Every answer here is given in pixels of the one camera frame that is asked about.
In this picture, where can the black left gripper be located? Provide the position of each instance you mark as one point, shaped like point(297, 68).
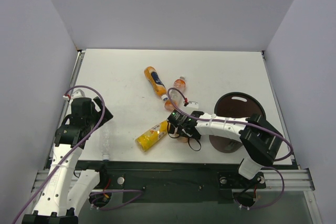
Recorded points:
point(102, 111)

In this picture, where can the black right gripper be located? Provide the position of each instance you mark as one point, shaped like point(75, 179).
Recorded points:
point(172, 127)

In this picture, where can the small orange berry juice bottle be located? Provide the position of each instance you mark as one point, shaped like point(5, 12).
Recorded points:
point(183, 139)

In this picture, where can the yellow juice bottle blue cap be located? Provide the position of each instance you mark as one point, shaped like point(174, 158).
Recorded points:
point(149, 138)

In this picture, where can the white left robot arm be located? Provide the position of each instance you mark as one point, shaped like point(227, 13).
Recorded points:
point(60, 201)

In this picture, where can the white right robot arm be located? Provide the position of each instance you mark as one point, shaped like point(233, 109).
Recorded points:
point(259, 138)

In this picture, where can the brown round bin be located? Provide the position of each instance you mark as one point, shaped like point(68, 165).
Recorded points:
point(234, 105)

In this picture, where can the clear empty plastic bottle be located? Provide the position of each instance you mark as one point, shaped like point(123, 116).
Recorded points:
point(105, 144)

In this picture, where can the clear orange drink bottle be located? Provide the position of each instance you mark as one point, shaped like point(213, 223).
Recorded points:
point(179, 84)

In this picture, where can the orange bottle dark blue label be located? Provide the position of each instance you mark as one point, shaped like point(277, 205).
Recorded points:
point(156, 83)

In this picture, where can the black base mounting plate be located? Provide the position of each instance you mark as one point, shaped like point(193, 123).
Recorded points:
point(177, 183)

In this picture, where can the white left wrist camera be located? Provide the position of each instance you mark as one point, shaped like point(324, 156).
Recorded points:
point(77, 94)

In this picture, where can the aluminium front rail frame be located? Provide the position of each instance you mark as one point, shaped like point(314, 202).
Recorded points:
point(117, 74)

